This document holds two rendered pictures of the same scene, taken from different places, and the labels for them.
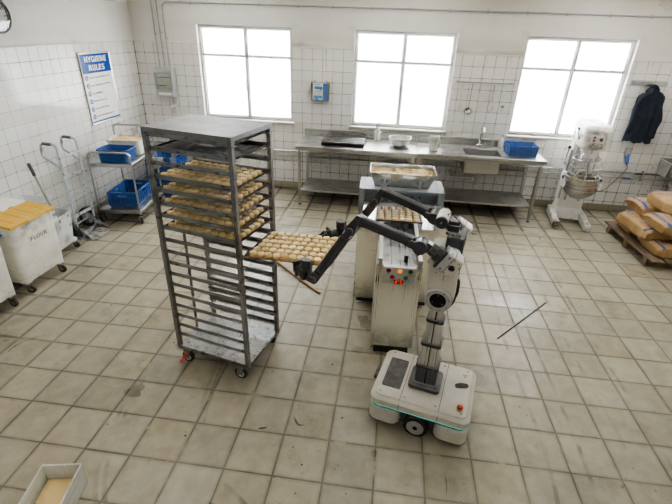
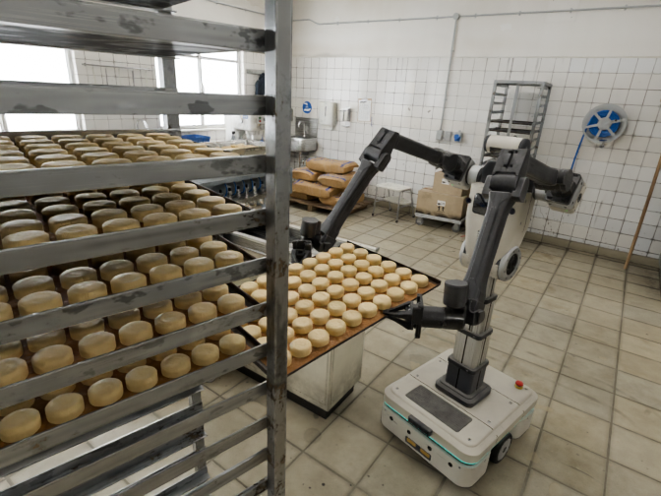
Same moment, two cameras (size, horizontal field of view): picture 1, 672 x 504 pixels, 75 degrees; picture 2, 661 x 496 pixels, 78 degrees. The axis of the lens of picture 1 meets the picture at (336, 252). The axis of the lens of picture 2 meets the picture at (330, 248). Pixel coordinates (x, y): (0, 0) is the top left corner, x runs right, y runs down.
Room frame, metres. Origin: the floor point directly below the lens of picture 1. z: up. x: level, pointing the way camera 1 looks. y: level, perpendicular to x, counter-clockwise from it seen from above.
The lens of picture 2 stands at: (2.08, 1.17, 1.62)
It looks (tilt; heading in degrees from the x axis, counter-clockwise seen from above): 21 degrees down; 298
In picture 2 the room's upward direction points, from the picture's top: 3 degrees clockwise
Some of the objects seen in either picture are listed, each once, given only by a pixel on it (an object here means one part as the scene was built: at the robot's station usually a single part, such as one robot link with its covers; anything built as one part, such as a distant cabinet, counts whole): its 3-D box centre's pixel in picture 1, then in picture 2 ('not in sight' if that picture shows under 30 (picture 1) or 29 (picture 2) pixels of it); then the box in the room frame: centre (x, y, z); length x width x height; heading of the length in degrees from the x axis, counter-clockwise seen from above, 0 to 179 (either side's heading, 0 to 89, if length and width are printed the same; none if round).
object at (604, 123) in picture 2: not in sight; (594, 156); (1.75, -4.22, 1.10); 0.41 x 0.17 x 1.10; 173
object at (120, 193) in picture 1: (131, 192); not in sight; (5.61, 2.82, 0.29); 0.56 x 0.38 x 0.20; 1
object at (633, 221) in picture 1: (647, 224); (317, 187); (5.03, -3.85, 0.32); 0.72 x 0.42 x 0.17; 178
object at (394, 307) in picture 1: (394, 286); (296, 315); (3.17, -0.51, 0.45); 0.70 x 0.34 x 0.90; 175
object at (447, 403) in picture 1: (423, 383); (460, 393); (2.26, -0.63, 0.24); 0.68 x 0.53 x 0.41; 70
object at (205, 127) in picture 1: (221, 250); not in sight; (2.80, 0.83, 0.93); 0.64 x 0.51 x 1.78; 70
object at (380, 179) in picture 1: (402, 176); (227, 157); (3.67, -0.55, 1.25); 0.56 x 0.29 x 0.14; 85
